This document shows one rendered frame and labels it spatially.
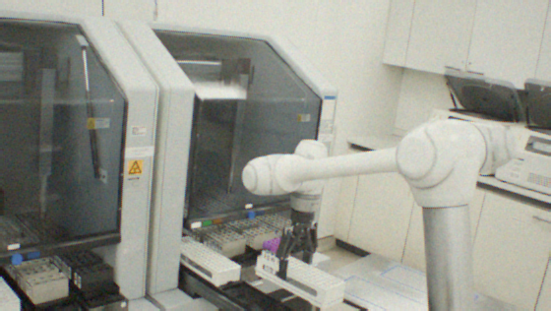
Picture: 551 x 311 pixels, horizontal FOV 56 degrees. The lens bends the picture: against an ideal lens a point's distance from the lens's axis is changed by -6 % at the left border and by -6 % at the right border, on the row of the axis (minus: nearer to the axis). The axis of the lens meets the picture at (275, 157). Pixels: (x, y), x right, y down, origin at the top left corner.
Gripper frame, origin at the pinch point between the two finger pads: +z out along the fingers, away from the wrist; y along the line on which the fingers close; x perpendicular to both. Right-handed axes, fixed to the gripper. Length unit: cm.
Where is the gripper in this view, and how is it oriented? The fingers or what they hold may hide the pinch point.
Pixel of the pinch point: (294, 268)
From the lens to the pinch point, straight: 177.3
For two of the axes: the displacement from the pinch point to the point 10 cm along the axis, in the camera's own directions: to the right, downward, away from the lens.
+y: 7.1, -0.7, 7.0
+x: -7.0, -2.5, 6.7
